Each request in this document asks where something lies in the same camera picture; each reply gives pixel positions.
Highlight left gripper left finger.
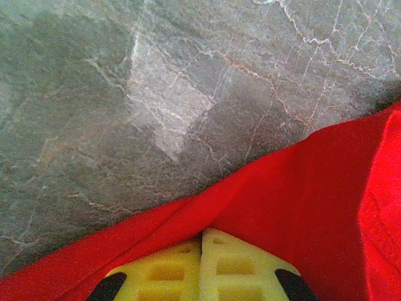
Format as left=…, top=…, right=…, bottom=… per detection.
left=86, top=236, right=204, bottom=301

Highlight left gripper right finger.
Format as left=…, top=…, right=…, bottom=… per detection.
left=199, top=227, right=321, bottom=301

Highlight red t-shirt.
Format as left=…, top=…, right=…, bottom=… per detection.
left=0, top=100, right=401, bottom=301

